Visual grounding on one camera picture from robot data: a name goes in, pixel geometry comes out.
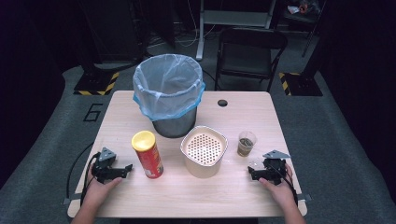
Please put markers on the black base with striped tape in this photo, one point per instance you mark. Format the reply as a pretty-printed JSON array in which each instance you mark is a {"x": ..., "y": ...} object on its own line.
[
  {"x": 302, "y": 85},
  {"x": 95, "y": 84}
]

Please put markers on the red chip can yellow lid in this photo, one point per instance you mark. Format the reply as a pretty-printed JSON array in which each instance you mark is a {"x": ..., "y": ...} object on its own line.
[{"x": 151, "y": 158}]

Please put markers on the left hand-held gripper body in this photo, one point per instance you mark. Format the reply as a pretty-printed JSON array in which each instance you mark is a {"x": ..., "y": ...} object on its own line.
[{"x": 104, "y": 169}]

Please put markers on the clear plastic cup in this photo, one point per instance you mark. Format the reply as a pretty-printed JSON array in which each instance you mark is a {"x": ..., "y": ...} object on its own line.
[{"x": 247, "y": 149}]

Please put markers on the translucent blue-rimmed bin bag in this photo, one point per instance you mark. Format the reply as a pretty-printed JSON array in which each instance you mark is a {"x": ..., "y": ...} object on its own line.
[{"x": 168, "y": 93}]

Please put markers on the black folding chair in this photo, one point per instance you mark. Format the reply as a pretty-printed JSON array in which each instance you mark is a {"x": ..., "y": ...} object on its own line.
[{"x": 247, "y": 57}]

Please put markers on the person's right hand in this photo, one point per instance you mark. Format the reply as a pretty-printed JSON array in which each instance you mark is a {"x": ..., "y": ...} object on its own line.
[{"x": 283, "y": 193}]

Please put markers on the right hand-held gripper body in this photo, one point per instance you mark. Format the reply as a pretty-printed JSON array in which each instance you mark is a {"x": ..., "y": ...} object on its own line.
[{"x": 274, "y": 169}]

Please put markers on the grey table corner bracket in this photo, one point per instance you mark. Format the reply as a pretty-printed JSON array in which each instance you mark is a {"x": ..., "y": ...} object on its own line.
[
  {"x": 71, "y": 199},
  {"x": 305, "y": 197}
]

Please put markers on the wet tea leaves clump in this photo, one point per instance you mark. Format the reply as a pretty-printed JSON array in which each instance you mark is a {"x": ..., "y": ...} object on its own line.
[{"x": 246, "y": 143}]

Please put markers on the cream strainer container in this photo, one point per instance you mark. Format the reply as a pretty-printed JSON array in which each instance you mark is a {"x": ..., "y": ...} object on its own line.
[{"x": 204, "y": 165}]

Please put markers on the person's left hand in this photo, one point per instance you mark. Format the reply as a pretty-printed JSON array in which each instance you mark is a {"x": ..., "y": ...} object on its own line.
[{"x": 96, "y": 193}]

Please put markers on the black mesh trash bin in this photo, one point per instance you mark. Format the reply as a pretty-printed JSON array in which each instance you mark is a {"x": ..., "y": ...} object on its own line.
[{"x": 174, "y": 127}]

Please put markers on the white desk frame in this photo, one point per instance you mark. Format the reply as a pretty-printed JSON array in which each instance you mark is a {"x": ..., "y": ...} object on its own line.
[{"x": 233, "y": 18}]

